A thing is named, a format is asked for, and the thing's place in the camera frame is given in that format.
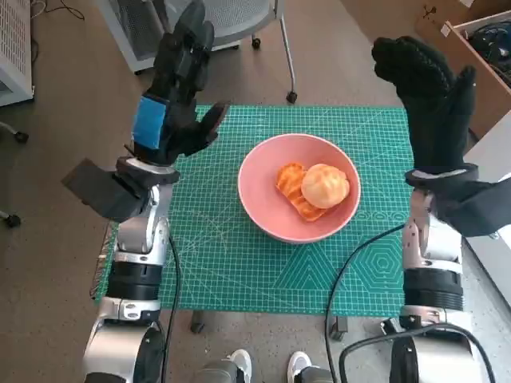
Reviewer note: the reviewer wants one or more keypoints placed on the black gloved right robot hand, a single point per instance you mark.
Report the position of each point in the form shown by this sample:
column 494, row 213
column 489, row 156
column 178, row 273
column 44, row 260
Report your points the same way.
column 435, row 115

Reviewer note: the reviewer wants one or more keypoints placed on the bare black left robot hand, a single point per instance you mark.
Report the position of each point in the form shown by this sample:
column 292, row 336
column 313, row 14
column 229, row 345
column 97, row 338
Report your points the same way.
column 179, row 99

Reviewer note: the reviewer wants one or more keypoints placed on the pink bowl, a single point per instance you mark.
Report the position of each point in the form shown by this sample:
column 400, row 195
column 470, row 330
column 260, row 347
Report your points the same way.
column 259, row 199

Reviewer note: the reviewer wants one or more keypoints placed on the round toy bread bun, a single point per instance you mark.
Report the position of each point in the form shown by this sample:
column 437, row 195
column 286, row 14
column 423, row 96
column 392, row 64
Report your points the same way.
column 325, row 185

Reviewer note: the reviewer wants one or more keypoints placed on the rectangular toy bread loaf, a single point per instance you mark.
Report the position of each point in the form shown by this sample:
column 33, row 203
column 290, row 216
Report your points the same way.
column 289, row 179

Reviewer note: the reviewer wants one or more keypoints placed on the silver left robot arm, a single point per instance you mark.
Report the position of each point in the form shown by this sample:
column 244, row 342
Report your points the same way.
column 135, row 239

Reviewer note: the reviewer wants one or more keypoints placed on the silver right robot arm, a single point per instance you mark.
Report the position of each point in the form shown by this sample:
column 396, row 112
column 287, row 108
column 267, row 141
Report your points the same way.
column 435, row 247

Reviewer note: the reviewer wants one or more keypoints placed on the wooden crate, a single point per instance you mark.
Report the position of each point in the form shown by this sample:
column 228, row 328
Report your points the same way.
column 479, row 80

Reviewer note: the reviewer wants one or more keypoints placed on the white desk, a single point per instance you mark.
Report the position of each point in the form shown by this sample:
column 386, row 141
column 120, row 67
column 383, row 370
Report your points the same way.
column 495, row 147

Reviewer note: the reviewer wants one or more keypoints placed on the white grey cabinet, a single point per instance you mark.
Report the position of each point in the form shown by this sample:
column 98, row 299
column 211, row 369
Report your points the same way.
column 131, row 48

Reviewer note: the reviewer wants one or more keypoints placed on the brown cardboard box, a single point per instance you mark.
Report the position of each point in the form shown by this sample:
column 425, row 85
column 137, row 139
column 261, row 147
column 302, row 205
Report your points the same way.
column 431, row 20

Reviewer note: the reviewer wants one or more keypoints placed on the office chair base with casters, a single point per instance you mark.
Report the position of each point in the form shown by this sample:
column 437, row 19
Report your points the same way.
column 20, row 136

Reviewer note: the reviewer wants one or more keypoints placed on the green cutting mat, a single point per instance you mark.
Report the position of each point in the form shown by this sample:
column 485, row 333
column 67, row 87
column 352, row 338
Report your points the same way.
column 223, row 271

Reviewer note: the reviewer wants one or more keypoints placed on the white perforated metal unit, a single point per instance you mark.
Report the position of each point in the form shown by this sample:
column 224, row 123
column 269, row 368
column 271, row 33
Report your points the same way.
column 12, row 40

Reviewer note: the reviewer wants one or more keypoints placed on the white shoe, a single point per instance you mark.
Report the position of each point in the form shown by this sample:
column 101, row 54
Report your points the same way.
column 298, row 365
column 239, row 365

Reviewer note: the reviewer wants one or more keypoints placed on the dark grey leg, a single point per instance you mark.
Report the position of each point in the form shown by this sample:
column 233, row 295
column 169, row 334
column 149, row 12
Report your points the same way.
column 217, row 373
column 319, row 375

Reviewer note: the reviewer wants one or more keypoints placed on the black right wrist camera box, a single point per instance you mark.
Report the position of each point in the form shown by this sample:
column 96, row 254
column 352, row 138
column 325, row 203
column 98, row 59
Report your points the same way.
column 479, row 211

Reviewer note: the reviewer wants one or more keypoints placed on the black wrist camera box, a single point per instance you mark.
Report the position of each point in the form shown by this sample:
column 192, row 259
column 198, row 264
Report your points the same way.
column 100, row 191
column 479, row 211

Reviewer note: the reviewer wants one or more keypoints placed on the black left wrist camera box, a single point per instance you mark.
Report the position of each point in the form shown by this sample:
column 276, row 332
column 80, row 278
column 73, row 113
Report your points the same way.
column 100, row 191

